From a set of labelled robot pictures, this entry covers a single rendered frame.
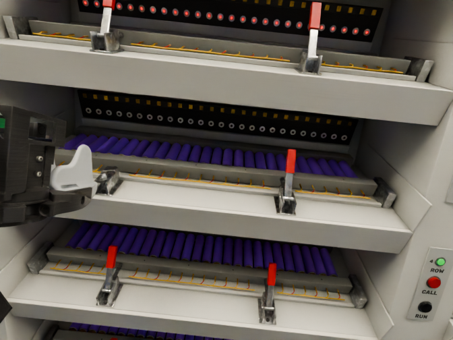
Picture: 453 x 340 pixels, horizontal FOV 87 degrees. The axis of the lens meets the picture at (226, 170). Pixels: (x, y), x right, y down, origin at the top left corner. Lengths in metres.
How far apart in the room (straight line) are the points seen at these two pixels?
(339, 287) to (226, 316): 0.21
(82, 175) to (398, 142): 0.45
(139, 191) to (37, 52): 0.22
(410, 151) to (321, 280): 0.26
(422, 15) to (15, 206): 0.55
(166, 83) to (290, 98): 0.16
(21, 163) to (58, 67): 0.21
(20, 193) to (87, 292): 0.32
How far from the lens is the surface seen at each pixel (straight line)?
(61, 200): 0.24
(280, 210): 0.36
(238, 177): 0.40
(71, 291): 0.53
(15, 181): 0.21
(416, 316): 0.52
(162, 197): 0.37
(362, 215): 0.42
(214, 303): 0.47
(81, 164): 0.29
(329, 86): 0.34
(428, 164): 0.43
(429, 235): 0.45
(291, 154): 0.36
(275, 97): 0.33
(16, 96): 0.50
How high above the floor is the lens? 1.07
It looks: 13 degrees down
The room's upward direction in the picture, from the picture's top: 6 degrees clockwise
